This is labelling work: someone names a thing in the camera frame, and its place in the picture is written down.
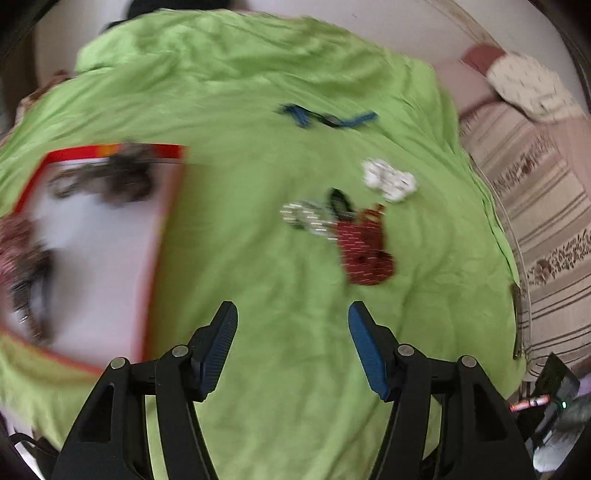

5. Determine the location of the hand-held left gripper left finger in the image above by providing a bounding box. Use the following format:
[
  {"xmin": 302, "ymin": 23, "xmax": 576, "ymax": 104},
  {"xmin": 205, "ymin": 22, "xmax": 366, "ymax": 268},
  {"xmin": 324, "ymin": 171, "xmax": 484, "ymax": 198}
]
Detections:
[{"xmin": 51, "ymin": 301, "xmax": 239, "ymax": 480}]

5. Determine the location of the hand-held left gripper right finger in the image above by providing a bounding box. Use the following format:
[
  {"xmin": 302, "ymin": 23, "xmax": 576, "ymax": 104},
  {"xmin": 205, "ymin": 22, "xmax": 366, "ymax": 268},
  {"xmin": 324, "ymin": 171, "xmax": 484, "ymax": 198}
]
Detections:
[{"xmin": 348, "ymin": 301, "xmax": 539, "ymax": 480}]

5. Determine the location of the red patterned scrunchie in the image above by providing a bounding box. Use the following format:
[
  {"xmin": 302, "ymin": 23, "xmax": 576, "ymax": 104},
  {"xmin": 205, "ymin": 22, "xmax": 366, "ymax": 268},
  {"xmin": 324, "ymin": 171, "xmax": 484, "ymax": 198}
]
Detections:
[{"xmin": 335, "ymin": 205, "xmax": 398, "ymax": 287}]

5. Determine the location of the red tray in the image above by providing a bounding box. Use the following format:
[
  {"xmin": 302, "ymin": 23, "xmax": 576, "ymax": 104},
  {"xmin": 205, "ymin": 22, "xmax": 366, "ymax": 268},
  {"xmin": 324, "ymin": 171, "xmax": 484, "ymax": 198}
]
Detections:
[{"xmin": 0, "ymin": 143, "xmax": 190, "ymax": 374}]

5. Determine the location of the clear beaded bracelet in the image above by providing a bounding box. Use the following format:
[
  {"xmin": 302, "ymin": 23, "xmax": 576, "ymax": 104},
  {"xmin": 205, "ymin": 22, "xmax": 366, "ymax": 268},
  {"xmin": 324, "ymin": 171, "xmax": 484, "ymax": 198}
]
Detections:
[{"xmin": 279, "ymin": 199, "xmax": 335, "ymax": 239}]

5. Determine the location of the black hair tie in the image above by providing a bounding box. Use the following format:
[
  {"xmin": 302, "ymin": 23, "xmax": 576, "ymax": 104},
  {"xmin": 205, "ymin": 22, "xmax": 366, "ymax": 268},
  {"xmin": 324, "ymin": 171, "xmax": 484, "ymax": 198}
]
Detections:
[{"xmin": 328, "ymin": 188, "xmax": 356, "ymax": 220}]

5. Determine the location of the white dotted scrunchie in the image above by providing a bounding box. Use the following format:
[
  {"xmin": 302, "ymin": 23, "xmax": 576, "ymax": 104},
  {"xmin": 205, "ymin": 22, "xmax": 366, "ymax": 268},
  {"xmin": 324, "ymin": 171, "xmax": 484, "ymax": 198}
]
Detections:
[{"xmin": 361, "ymin": 158, "xmax": 419, "ymax": 202}]

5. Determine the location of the green blanket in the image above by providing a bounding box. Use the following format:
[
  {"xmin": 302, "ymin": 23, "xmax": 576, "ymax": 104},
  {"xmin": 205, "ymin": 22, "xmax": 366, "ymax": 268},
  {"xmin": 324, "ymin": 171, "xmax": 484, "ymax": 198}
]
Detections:
[{"xmin": 0, "ymin": 9, "xmax": 529, "ymax": 480}]

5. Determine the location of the black white striped scrunchie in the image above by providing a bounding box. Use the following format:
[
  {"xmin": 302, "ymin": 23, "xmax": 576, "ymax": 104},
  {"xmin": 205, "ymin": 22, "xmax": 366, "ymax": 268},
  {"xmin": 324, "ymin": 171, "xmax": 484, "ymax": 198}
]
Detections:
[{"xmin": 11, "ymin": 249, "xmax": 58, "ymax": 344}]

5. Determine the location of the grey black scrunchie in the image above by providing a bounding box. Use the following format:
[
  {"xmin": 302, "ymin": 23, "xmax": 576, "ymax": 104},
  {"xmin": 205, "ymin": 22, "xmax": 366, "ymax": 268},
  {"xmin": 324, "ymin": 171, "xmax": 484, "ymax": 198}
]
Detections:
[{"xmin": 95, "ymin": 143, "xmax": 158, "ymax": 206}]

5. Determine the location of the striped bed sheet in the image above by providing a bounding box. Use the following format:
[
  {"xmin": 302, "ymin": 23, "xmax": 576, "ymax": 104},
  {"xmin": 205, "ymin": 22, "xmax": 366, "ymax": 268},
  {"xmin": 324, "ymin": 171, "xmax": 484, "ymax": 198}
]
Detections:
[{"xmin": 457, "ymin": 99, "xmax": 591, "ymax": 384}]

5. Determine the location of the red white striped scrunchie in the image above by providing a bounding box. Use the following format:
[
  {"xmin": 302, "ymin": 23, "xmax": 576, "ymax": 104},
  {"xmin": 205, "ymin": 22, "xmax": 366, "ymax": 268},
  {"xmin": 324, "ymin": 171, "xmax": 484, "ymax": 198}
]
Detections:
[{"xmin": 0, "ymin": 217, "xmax": 40, "ymax": 296}]

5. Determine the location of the blue striped ribbon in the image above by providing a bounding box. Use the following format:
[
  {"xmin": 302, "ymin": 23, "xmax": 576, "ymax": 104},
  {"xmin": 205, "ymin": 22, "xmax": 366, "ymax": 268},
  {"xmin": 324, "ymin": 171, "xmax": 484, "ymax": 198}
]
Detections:
[{"xmin": 278, "ymin": 104, "xmax": 379, "ymax": 130}]

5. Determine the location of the cream patterned pillow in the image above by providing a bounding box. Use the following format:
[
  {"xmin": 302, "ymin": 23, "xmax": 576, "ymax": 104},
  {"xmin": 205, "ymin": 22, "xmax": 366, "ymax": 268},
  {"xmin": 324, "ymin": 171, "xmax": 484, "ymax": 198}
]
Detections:
[{"xmin": 487, "ymin": 52, "xmax": 585, "ymax": 123}]

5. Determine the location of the pink headboard cushion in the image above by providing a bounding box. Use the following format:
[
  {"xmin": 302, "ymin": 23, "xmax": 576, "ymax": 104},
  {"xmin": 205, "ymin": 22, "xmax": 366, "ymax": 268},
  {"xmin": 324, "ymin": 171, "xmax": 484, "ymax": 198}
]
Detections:
[{"xmin": 462, "ymin": 44, "xmax": 505, "ymax": 75}]

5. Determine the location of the black clothing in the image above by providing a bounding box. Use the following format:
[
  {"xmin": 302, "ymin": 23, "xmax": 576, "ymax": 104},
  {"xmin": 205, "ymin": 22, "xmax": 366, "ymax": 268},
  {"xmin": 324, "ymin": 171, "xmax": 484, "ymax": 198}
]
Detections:
[{"xmin": 104, "ymin": 0, "xmax": 245, "ymax": 33}]

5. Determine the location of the black cable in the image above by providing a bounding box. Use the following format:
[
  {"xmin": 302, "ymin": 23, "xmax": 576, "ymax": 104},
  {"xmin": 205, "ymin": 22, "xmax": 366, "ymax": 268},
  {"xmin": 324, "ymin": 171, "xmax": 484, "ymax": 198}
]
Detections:
[{"xmin": 7, "ymin": 431, "xmax": 58, "ymax": 464}]

